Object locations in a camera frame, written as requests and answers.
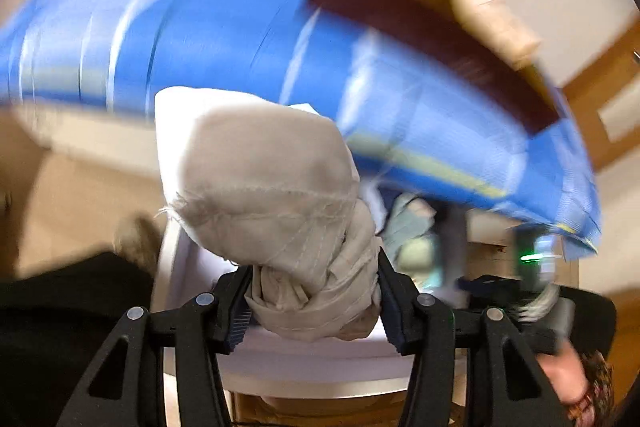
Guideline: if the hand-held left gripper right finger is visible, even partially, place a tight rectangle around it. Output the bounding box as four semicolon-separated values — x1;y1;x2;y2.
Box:
377;250;576;427

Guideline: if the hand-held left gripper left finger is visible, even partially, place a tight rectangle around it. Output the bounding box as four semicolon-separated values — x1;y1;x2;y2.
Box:
55;265;255;427

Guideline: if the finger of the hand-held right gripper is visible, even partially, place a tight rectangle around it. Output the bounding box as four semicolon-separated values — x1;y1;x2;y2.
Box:
435;203;469;304

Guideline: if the navy blue cloth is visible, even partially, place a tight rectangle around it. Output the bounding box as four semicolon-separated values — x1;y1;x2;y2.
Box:
457;276;521;309

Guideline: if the white drawer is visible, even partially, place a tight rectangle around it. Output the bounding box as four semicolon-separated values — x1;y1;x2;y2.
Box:
150;187;471;400

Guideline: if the beige cloth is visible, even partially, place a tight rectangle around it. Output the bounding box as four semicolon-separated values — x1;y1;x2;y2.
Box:
154;86;386;344

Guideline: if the person's right forearm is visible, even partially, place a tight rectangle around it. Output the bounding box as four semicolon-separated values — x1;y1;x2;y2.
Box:
565;351;617;427

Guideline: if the person's right hand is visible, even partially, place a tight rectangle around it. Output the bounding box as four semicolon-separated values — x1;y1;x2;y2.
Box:
539;341;592;409

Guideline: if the teal cloth in clear wrap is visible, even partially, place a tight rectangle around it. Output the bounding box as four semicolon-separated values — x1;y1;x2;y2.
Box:
385;197;441;278

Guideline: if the black chair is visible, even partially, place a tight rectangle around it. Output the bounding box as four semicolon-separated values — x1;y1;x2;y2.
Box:
555;286;619;358

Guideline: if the black cloth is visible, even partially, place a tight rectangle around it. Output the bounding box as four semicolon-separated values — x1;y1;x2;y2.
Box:
0;252;157;427

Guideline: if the dark red box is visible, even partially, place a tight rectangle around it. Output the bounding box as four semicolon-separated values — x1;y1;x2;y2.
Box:
306;0;561;135

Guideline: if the tan cardboard piece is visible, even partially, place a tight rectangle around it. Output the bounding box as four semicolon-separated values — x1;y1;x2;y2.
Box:
450;0;543;68

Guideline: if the wooden frame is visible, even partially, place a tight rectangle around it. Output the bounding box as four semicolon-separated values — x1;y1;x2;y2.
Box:
562;14;640;172

